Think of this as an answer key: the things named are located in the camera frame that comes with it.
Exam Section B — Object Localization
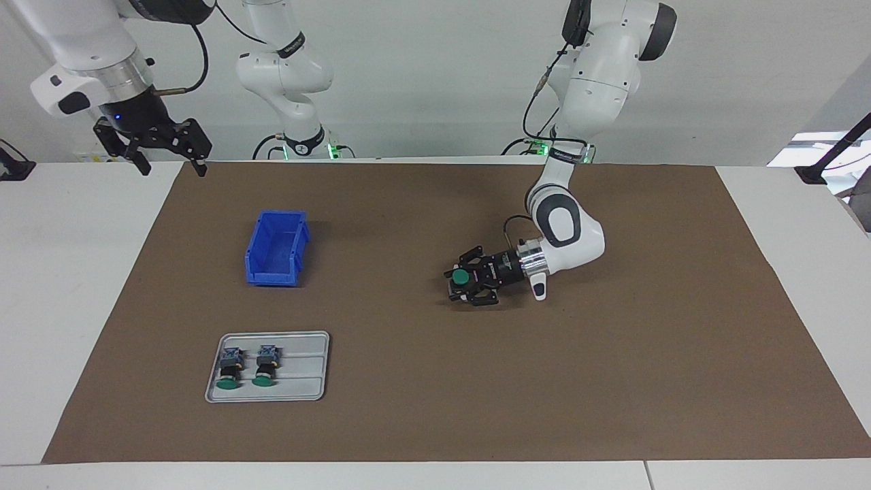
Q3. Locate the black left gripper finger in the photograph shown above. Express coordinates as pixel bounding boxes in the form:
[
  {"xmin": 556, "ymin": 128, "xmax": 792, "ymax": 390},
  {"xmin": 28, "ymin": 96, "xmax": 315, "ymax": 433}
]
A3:
[
  {"xmin": 457, "ymin": 245, "xmax": 506, "ymax": 273},
  {"xmin": 446, "ymin": 278, "xmax": 504, "ymax": 307}
]

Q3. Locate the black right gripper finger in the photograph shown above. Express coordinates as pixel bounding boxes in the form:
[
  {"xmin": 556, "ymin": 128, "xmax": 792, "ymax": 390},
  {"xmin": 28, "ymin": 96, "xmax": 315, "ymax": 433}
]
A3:
[
  {"xmin": 174, "ymin": 119, "xmax": 212, "ymax": 178},
  {"xmin": 94, "ymin": 117, "xmax": 152, "ymax": 176}
]

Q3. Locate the brown table mat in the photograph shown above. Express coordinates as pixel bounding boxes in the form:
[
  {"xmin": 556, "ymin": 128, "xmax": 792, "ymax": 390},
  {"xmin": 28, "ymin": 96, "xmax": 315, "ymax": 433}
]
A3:
[{"xmin": 42, "ymin": 161, "xmax": 871, "ymax": 465}]

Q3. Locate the blue plastic bin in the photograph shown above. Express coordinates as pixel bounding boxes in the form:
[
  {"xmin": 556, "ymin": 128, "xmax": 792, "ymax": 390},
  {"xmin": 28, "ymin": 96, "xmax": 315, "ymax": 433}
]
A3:
[{"xmin": 244, "ymin": 210, "xmax": 311, "ymax": 287}]

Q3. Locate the silver metal tray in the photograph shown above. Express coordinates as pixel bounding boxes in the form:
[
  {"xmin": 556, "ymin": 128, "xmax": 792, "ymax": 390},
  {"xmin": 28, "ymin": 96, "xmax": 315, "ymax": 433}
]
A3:
[{"xmin": 205, "ymin": 331, "xmax": 331, "ymax": 404}]

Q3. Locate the grey chair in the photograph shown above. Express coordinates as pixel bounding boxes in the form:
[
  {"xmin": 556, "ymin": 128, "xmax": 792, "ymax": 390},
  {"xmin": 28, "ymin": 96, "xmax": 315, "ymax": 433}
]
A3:
[{"xmin": 844, "ymin": 184, "xmax": 871, "ymax": 233}]

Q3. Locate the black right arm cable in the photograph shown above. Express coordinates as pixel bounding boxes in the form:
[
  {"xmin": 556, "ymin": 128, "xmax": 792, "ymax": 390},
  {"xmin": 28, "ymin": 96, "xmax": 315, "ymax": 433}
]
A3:
[{"xmin": 151, "ymin": 0, "xmax": 269, "ymax": 96}]

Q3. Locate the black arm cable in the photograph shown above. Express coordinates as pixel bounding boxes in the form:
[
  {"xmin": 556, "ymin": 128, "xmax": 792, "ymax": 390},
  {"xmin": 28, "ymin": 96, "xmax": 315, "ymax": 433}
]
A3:
[
  {"xmin": 504, "ymin": 37, "xmax": 593, "ymax": 249},
  {"xmin": 151, "ymin": 0, "xmax": 269, "ymax": 96}
]

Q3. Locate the black clamp mount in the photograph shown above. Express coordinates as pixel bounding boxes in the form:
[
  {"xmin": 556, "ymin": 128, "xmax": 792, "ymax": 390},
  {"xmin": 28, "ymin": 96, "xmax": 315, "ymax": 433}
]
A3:
[{"xmin": 0, "ymin": 140, "xmax": 36, "ymax": 182}]

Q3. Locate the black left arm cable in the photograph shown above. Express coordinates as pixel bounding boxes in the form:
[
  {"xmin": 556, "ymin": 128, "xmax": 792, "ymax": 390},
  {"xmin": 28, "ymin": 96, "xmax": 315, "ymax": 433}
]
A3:
[{"xmin": 504, "ymin": 37, "xmax": 593, "ymax": 249}]

